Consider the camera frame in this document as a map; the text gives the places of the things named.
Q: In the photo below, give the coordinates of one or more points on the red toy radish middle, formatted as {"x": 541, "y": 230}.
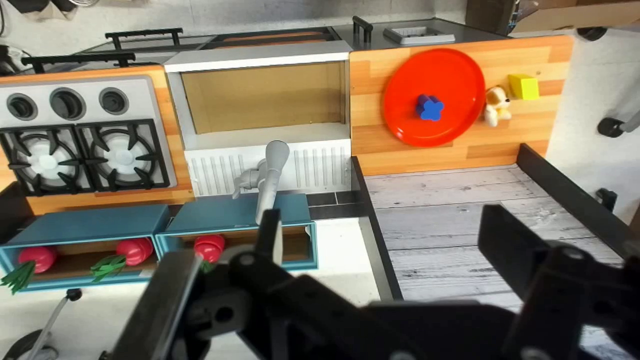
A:
{"x": 127, "y": 254}

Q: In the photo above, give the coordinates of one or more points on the red toy radish right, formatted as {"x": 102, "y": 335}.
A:
{"x": 209, "y": 246}

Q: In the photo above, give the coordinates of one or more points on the blue block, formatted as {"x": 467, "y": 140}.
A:
{"x": 429, "y": 108}

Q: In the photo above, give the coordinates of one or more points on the left blue planter box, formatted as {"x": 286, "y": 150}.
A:
{"x": 84, "y": 236}

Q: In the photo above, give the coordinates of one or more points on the small toy dog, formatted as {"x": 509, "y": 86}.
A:
{"x": 496, "y": 107}

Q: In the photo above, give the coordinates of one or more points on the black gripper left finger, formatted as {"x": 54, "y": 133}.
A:
{"x": 156, "y": 327}

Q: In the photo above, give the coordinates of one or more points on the white toy sink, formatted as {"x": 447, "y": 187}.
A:
{"x": 233, "y": 107}

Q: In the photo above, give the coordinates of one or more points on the blue planter box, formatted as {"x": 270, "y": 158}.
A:
{"x": 234, "y": 221}
{"x": 84, "y": 236}

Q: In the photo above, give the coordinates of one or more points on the grey wood backdrop panel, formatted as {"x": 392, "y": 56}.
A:
{"x": 431, "y": 224}

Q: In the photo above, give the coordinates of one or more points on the toy stove top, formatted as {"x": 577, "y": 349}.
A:
{"x": 84, "y": 137}

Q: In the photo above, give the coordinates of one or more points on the yellow block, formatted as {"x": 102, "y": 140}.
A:
{"x": 525, "y": 86}

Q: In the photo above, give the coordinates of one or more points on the right blue planter box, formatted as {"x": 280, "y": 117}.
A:
{"x": 234, "y": 221}

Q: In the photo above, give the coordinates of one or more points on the grey toy faucet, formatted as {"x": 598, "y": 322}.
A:
{"x": 264, "y": 176}

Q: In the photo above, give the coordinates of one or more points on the red toy radish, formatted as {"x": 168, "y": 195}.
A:
{"x": 127, "y": 254}
{"x": 31, "y": 261}
{"x": 209, "y": 246}

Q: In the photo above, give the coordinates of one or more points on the wooden toy counter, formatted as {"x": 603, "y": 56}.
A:
{"x": 530, "y": 123}

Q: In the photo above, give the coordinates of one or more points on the red plate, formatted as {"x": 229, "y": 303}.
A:
{"x": 449, "y": 74}

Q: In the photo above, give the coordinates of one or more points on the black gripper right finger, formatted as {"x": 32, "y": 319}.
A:
{"x": 520, "y": 257}

